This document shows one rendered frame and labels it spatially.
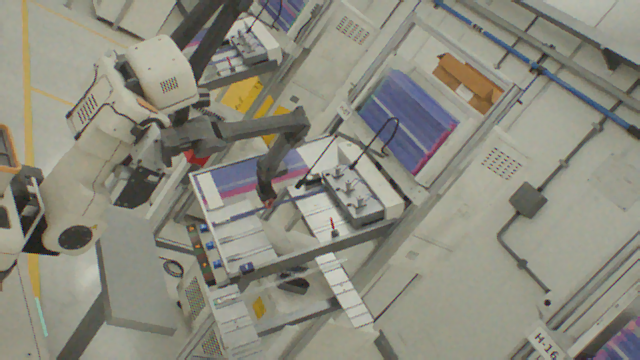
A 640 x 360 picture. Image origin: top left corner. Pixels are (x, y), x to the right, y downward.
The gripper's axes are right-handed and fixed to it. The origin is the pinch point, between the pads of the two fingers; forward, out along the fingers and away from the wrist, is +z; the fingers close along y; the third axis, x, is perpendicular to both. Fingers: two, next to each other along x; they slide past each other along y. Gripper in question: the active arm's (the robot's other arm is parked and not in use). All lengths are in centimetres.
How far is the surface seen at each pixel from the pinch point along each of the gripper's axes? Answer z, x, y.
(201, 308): 60, 39, 9
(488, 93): -23, -108, 2
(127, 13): 80, 20, 437
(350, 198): -4.8, -31.2, -16.0
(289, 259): 0.5, 2.3, -31.9
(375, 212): -4.4, -36.9, -27.7
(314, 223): 1.0, -14.0, -17.4
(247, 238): 0.8, 13.8, -13.6
